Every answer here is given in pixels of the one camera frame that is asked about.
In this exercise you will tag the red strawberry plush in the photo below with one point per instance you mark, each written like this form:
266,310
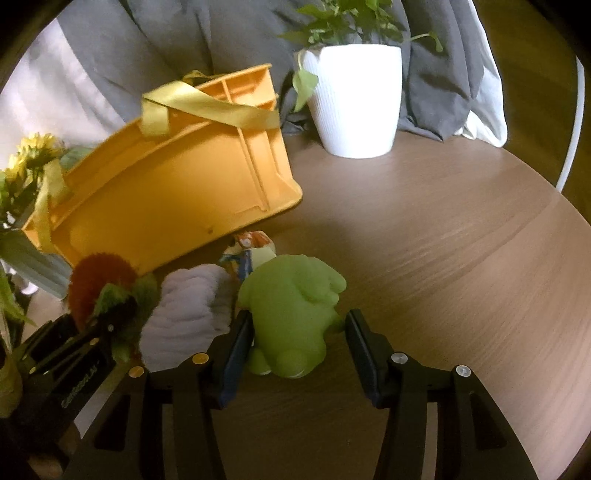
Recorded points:
99,279

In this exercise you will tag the white curved tube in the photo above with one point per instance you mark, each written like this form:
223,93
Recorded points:
572,129

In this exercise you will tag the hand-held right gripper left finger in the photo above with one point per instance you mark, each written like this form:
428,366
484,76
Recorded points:
235,360

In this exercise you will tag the green plush toy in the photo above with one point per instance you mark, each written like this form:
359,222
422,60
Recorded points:
291,314

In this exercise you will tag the lavender folded cloth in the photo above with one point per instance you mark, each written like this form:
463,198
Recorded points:
184,314

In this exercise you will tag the orange plastic crate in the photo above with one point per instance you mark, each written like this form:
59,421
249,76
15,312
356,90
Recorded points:
161,198

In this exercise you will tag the white sheer curtain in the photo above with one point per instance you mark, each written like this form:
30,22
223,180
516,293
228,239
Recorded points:
485,92

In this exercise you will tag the white ribbed plant pot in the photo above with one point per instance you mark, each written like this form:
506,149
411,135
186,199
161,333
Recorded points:
355,101

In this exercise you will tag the green potted plant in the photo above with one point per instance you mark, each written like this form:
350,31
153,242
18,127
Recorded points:
341,21

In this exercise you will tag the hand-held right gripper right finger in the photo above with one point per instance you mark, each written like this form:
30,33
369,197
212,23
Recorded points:
364,360

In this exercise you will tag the small figure toy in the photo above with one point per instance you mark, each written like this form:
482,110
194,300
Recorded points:
251,244

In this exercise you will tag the sunflower bouquet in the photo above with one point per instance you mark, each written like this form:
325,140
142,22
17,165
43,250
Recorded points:
27,157

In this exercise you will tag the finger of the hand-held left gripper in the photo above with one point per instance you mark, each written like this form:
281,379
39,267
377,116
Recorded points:
60,346

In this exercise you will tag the grey curtain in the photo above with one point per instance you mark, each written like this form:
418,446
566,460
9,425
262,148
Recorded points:
184,32

